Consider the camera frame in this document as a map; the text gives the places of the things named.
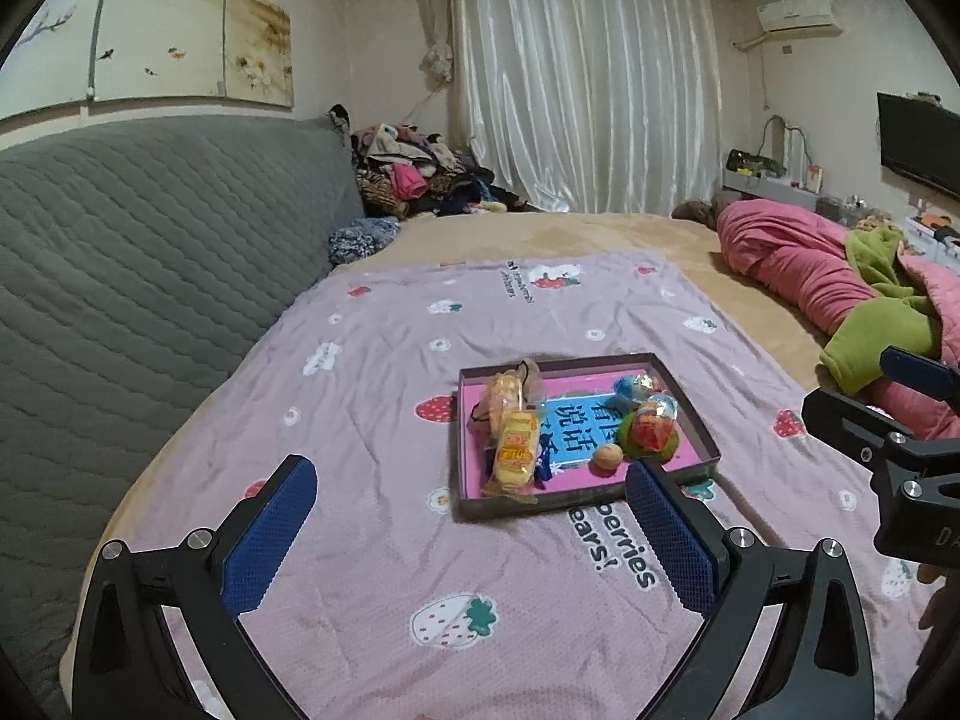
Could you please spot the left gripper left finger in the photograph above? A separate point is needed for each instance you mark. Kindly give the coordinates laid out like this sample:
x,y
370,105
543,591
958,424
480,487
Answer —
x,y
126,662

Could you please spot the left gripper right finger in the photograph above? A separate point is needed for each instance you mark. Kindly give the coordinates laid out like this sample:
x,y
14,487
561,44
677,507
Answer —
x,y
818,662

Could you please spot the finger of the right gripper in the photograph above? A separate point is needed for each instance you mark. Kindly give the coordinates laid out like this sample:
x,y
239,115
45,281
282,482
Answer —
x,y
935,379
885,447

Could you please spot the red kinder egg package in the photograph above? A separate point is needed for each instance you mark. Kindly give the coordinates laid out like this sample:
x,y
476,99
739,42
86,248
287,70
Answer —
x,y
653,424

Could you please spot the brown walnut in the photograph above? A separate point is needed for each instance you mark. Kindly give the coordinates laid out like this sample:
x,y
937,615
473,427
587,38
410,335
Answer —
x,y
607,459

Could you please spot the yellow bread cake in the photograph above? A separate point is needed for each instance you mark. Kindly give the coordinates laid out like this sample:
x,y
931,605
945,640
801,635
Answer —
x,y
516,451

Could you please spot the orange bread cake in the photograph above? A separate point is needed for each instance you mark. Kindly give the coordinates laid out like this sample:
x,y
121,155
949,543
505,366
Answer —
x,y
505,394

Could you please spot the green fleece blanket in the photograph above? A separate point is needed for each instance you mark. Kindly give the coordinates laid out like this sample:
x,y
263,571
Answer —
x,y
898,312

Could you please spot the pink quilt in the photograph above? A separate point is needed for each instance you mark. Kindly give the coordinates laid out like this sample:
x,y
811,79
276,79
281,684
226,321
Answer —
x,y
801,257

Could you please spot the kinder egg in tray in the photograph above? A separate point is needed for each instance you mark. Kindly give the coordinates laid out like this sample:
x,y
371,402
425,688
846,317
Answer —
x,y
634,389

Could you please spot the black television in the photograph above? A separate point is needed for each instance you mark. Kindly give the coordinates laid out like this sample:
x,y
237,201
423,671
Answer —
x,y
921,141

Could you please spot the white side shelf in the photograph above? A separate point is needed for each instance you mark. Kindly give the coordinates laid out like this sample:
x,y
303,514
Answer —
x,y
759,177

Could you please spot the blue cookie snack packet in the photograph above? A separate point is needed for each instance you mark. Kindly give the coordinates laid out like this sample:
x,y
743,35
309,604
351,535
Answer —
x,y
543,469

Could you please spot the dark shallow tray box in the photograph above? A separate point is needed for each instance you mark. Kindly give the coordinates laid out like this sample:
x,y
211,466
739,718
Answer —
x,y
577,434

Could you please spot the white air conditioner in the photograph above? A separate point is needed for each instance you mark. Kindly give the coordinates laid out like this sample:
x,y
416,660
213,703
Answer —
x,y
812,16

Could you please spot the grey quilted headboard cover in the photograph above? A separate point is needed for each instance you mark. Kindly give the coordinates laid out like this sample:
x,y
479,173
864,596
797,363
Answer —
x,y
141,260

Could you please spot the white curtain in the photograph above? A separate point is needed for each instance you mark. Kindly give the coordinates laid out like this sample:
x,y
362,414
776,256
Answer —
x,y
584,106

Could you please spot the blue patterned cloth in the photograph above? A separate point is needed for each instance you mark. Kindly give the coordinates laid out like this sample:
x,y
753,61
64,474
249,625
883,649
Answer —
x,y
361,239

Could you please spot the pile of clothes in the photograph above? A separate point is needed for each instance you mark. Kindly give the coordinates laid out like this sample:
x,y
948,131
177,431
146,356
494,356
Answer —
x,y
401,173

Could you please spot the painted wall panel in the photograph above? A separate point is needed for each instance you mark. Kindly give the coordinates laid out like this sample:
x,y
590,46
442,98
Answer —
x,y
103,51

